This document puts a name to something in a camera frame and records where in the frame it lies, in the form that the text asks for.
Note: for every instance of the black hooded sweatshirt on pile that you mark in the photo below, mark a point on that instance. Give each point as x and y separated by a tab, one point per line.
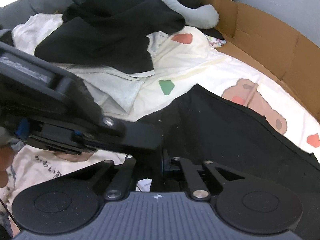
111	33

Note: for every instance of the cream cartoon print bedsheet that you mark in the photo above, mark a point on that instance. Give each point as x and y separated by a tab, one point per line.
180	61

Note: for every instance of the black garment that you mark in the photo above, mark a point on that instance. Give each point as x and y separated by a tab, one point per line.
200	125

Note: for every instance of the brown cardboard barrier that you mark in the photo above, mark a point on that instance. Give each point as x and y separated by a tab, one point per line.
272	47

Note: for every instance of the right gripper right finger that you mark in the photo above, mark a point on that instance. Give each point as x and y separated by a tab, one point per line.
199	182

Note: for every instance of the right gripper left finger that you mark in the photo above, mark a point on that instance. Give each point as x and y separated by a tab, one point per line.
106	180

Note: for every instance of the light grey towel garment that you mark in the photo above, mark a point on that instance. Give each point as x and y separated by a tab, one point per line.
114	91

